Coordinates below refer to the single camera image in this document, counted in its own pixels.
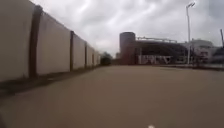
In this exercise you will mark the bush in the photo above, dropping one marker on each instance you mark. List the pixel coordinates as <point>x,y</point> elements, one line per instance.
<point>106,59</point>

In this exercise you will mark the grey-brown paved road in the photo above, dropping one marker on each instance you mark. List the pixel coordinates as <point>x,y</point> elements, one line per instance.
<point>133,96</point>

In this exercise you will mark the building with round tower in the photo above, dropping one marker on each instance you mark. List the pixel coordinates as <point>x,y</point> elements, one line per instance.
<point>150,50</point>

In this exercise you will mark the robot's own part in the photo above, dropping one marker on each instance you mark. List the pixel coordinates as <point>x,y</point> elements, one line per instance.
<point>151,126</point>

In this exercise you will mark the street lamp pole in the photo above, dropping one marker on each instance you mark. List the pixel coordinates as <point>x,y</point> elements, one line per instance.
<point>188,33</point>

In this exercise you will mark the pale building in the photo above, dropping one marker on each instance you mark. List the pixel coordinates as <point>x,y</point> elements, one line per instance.
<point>203,50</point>

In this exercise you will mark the pale panel wall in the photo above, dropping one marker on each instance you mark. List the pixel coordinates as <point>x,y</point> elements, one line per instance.
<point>50,46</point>

